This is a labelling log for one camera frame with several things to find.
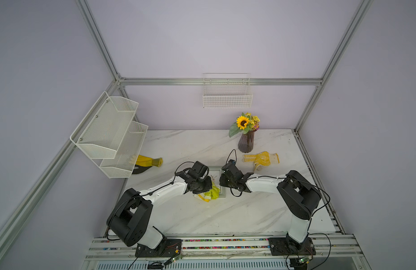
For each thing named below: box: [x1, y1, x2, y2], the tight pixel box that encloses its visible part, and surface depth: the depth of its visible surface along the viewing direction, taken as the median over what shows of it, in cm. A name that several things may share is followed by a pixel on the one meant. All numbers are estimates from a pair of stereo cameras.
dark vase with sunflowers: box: [228, 111, 261, 153], surface depth 92 cm
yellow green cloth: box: [193, 182, 221, 203], surface depth 85 cm
